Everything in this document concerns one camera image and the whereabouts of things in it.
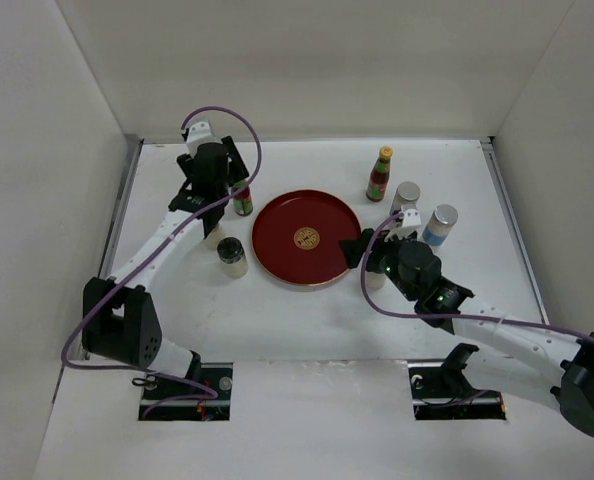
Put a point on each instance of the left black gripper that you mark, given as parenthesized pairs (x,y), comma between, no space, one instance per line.
(236,171)

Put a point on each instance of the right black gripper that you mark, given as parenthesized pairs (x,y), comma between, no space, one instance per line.
(351,248)

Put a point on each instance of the green label sauce bottle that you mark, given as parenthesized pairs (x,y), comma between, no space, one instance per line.
(242,202)
(380,175)

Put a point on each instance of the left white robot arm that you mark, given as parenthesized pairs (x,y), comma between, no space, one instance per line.
(122,321)

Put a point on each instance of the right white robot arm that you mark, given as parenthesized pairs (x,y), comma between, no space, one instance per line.
(548,365)

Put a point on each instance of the black cap spice jar front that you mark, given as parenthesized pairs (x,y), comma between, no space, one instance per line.
(374,280)

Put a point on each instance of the silver lid jar near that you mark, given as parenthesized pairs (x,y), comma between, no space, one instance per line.
(406,196)

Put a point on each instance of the silver lid jar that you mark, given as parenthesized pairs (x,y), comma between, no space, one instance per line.
(406,196)
(439,225)

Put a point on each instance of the silver lid jar far right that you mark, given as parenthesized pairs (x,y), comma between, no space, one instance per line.
(439,225)

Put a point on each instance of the black cap glass shaker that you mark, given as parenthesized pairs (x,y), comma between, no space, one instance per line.
(232,257)

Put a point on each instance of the red round tray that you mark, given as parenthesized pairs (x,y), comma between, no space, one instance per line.
(296,237)

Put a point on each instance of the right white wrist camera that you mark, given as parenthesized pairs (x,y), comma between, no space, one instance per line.
(410,217)

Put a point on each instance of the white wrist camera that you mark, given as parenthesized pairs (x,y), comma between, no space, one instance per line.
(410,217)
(197,134)

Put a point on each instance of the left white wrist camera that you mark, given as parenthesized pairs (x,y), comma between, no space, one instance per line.
(197,134)

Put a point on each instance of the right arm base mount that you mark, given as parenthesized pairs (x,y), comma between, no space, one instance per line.
(440,391)

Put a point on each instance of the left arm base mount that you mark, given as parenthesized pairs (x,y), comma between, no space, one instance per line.
(168,400)

